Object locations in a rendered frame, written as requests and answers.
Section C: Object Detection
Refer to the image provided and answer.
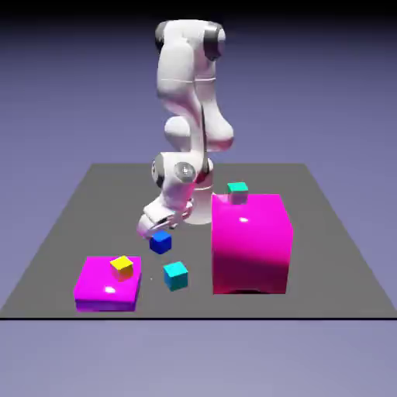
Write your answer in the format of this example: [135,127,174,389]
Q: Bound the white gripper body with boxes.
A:
[136,199,180,240]

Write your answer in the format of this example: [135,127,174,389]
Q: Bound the small blue cube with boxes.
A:
[149,230,173,256]

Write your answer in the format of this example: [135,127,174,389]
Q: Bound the small yellow cube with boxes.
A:
[109,254,135,282]

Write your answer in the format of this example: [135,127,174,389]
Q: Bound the small cyan cube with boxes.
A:
[163,261,189,292]

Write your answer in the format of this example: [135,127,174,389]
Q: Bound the small green cube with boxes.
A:
[226,181,250,205]

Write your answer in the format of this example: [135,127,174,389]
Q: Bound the large magenta flat box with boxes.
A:
[73,255,143,312]

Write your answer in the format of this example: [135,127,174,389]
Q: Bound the large pink tall box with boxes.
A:
[211,193,295,295]

